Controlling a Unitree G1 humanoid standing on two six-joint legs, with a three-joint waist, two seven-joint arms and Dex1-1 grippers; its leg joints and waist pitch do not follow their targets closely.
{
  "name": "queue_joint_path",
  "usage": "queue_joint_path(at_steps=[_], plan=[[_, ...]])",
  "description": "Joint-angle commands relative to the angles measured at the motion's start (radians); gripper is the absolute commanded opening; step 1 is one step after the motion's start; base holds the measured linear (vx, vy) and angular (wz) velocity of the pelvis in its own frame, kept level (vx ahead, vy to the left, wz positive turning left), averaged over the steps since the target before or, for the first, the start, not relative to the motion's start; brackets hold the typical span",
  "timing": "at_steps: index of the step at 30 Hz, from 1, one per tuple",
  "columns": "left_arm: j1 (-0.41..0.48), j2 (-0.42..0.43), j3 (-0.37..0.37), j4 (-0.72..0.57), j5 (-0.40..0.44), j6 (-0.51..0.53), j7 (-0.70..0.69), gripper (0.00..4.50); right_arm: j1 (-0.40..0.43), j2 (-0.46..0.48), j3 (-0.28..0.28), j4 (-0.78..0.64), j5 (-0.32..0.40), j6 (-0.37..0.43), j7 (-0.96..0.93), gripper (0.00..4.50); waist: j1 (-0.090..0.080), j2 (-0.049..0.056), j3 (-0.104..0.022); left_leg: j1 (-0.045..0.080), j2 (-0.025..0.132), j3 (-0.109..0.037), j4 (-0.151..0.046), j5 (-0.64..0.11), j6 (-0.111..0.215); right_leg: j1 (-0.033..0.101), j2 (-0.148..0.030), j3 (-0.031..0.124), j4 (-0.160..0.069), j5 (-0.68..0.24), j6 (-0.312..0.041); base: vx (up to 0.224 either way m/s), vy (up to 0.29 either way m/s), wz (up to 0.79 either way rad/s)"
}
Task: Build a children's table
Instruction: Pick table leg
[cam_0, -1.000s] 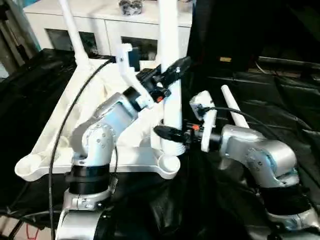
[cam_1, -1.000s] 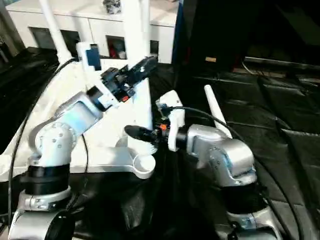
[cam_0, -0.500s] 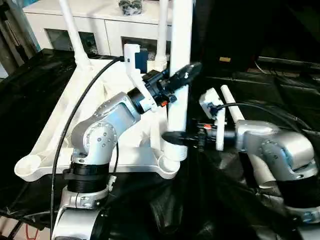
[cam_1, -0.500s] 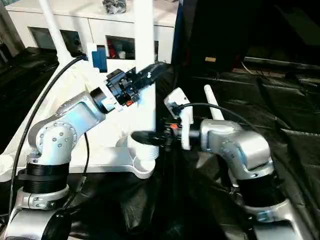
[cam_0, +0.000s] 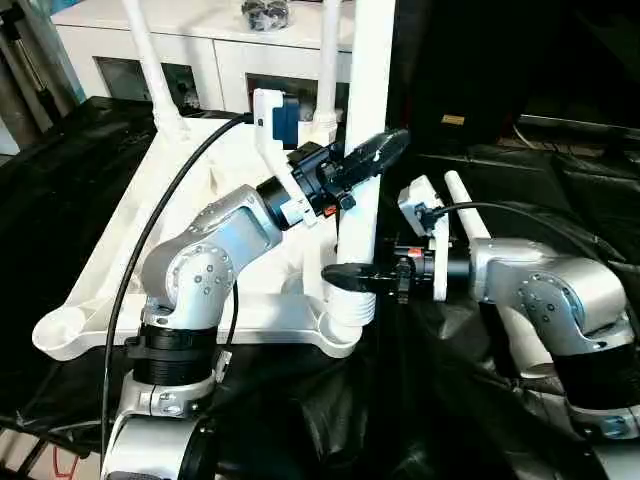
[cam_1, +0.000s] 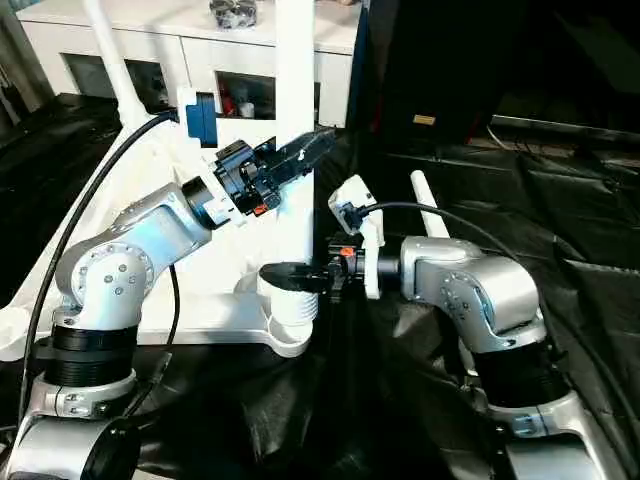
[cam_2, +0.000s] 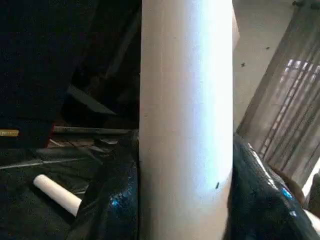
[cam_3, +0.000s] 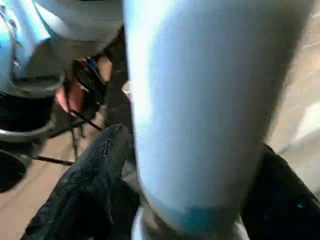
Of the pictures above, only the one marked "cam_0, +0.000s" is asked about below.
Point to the white plastic table top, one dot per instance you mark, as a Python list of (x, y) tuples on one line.
[(150, 225)]

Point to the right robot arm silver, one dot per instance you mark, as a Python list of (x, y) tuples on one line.
[(550, 300)]

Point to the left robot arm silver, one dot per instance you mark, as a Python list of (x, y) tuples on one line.
[(200, 270)]

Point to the black cabinet with yellow label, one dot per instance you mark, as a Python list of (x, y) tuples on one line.
[(460, 60)]

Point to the black work mat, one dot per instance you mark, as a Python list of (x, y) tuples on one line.
[(550, 190)]

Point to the white cabinet with glass doors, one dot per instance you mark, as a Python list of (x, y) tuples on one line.
[(200, 55)]

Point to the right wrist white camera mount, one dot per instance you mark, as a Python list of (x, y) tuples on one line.
[(425, 210)]

